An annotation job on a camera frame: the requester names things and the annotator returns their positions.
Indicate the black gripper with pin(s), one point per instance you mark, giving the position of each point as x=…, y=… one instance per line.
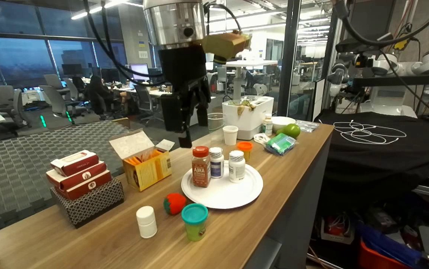
x=184, y=68

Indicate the orange-lid spice bottle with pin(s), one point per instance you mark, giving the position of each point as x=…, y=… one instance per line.
x=200, y=173

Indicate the white blue-label pill bottle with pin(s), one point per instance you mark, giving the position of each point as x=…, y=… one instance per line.
x=236, y=165

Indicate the small plain white bottle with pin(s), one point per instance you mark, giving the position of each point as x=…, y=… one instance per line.
x=146, y=222

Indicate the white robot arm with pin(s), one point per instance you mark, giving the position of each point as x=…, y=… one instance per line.
x=176, y=31

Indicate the white paper plate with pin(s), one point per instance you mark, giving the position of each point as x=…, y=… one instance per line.
x=223, y=194

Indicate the white paper cup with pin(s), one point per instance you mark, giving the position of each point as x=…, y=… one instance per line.
x=230, y=135

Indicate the white appliance with lid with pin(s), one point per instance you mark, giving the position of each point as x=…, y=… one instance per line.
x=246, y=114

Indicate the computer monitor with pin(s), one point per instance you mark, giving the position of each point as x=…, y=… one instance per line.
x=139, y=73

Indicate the open yellow cardboard box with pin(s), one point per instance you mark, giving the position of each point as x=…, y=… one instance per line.
x=143, y=162

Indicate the white bowl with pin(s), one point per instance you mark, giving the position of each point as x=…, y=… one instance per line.
x=279, y=123

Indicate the red toy strawberry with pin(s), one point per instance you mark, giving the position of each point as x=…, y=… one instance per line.
x=173, y=204

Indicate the green teal snack packet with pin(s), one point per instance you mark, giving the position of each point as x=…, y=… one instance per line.
x=281, y=144

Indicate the green apple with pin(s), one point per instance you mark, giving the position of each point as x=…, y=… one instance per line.
x=291, y=131

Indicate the teal-lid green dough tub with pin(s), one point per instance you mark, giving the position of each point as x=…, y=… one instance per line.
x=194, y=219

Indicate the lower red box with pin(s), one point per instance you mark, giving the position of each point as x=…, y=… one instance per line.
x=85, y=188

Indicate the top red box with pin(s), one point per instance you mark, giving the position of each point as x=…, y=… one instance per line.
x=73, y=164

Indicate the black cloth covered table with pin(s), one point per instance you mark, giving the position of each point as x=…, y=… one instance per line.
x=374, y=156

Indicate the red storage bin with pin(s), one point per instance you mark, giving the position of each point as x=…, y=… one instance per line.
x=371, y=259

